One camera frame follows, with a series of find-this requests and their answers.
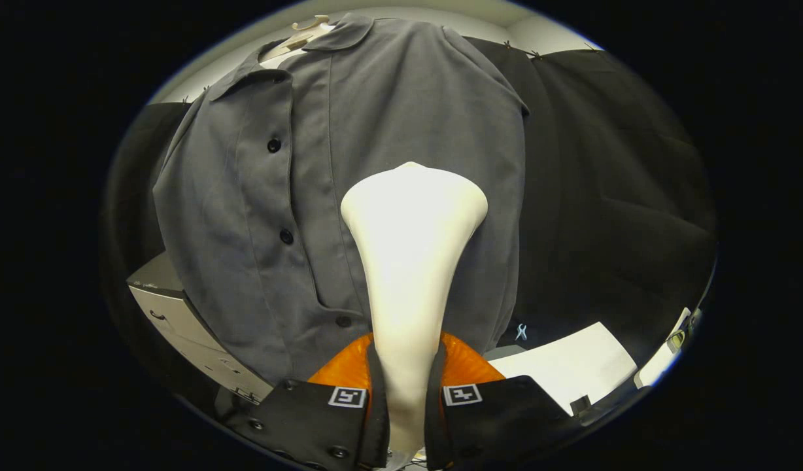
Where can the grey button shirt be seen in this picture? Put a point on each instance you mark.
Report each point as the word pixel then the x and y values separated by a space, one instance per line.
pixel 244 229

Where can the yellowish tape roll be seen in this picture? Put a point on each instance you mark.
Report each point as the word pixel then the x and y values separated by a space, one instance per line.
pixel 676 340

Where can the white table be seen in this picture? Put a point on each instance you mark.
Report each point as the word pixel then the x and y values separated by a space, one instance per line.
pixel 571 366

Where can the small black box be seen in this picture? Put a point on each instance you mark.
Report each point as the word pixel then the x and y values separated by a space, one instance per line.
pixel 581 405

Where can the grey drawer cabinet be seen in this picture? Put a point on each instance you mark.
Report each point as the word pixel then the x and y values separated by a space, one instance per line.
pixel 179 320

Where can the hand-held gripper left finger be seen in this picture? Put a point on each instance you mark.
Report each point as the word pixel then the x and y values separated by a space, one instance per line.
pixel 303 422

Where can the white garment steamer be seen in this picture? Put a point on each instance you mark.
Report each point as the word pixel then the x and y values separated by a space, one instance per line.
pixel 411 261

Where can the white side shelf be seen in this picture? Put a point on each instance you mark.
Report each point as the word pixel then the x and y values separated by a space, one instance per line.
pixel 650 374

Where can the cream mannequin hanger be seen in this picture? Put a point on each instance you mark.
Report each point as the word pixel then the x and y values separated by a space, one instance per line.
pixel 297 42

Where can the row of black clips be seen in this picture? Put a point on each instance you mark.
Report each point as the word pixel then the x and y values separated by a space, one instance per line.
pixel 506 45

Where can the light blue clip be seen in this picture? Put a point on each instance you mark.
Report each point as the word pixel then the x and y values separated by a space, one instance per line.
pixel 521 331

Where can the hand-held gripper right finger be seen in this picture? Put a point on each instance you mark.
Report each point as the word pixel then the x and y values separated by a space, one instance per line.
pixel 499 422

